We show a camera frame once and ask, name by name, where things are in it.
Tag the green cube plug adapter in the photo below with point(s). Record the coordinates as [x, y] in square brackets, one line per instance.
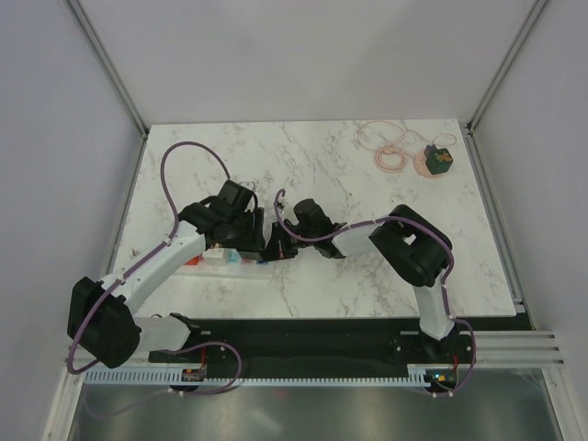
[437, 160]

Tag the white power strip coloured sockets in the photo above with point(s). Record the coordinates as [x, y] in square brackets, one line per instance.
[221, 257]

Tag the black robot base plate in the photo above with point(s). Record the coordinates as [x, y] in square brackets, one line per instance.
[317, 346]

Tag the grey slotted cable duct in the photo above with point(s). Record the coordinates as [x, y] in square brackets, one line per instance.
[176, 376]

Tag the aluminium rail bar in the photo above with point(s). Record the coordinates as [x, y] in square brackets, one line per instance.
[491, 345]

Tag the aluminium frame post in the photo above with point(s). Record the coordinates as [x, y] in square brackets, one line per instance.
[529, 24]
[97, 46]

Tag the left aluminium frame post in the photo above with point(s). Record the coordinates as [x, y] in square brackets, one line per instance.
[97, 46]

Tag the right aluminium frame post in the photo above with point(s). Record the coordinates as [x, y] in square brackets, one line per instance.
[529, 24]

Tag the pink round disc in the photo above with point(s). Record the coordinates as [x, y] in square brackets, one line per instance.
[419, 165]

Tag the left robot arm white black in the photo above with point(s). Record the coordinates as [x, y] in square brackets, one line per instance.
[103, 317]

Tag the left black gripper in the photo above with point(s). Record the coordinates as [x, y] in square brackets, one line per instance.
[253, 239]

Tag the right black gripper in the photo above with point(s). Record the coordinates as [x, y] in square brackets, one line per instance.
[278, 248]

